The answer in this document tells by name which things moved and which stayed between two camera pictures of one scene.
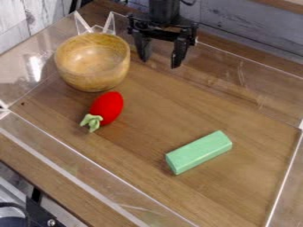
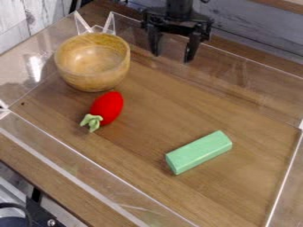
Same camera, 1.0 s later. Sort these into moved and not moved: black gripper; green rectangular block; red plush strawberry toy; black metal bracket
Moved: black gripper
Not moved: black metal bracket; red plush strawberry toy; green rectangular block
